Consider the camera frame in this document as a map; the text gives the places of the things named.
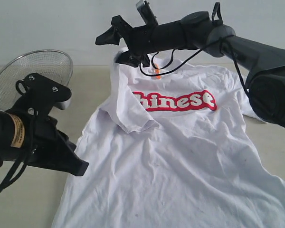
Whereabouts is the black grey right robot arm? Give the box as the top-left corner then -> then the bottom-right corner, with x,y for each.
95,11 -> 285,128

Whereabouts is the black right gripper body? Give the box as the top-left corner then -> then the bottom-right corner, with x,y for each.
122,24 -> 159,57

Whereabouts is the metal mesh strainer bowl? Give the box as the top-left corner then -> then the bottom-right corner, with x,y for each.
0,49 -> 73,111

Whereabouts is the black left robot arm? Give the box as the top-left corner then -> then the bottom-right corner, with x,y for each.
0,111 -> 89,176

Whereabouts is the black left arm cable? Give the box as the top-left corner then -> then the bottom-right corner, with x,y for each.
0,109 -> 38,198

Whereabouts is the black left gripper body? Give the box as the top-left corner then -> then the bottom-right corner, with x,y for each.
23,114 -> 71,171

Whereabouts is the white t-shirt red logo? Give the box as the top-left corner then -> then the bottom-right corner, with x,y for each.
52,58 -> 285,228

